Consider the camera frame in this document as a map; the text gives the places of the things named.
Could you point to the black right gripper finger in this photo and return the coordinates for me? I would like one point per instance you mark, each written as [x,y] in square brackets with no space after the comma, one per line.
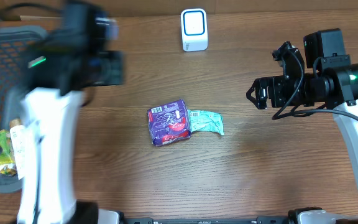
[258,98]
[258,84]

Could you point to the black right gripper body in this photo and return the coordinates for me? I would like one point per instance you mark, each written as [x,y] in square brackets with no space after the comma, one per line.
[282,89]

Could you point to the teal wipes packet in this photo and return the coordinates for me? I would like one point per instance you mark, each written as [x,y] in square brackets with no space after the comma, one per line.
[206,121]

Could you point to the white tube gold cap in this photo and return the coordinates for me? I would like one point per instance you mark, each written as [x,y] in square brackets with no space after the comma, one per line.
[18,138]

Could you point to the green yellow snack pouch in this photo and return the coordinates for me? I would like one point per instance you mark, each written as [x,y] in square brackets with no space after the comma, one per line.
[7,161]

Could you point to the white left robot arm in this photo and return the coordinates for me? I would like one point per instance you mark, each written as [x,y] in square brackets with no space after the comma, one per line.
[57,69]

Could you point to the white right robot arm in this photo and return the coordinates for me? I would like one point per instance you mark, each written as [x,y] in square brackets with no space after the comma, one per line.
[323,80]

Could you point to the white barcode scanner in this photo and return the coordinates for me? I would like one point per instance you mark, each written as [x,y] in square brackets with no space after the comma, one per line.
[194,30]

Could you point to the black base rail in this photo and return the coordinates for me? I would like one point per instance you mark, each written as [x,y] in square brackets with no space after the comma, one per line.
[228,220]

